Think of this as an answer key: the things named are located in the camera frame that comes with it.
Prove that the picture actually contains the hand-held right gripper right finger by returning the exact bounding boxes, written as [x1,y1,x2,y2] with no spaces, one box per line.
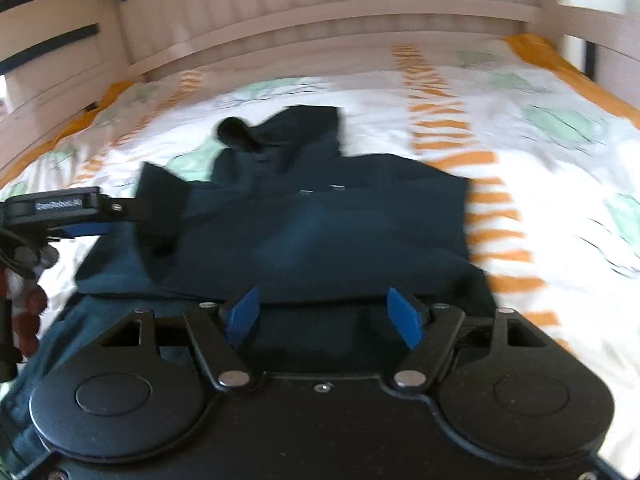
[387,287,549,394]

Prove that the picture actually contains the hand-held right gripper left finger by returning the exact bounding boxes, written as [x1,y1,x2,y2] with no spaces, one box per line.
[100,286,262,391]

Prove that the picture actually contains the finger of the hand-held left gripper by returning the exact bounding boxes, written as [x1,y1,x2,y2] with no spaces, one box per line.
[56,223,114,239]
[102,198,151,224]

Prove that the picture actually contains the dark blue garment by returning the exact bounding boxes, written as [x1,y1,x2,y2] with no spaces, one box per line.
[0,105,497,476]

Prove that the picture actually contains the white printed duvet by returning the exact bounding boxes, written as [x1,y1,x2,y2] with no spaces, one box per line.
[0,39,640,466]

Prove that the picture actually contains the orange bed sheet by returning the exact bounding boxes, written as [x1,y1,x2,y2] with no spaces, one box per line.
[0,34,640,188]

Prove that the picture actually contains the white wooden bed frame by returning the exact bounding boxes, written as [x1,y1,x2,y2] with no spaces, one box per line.
[0,0,640,173]

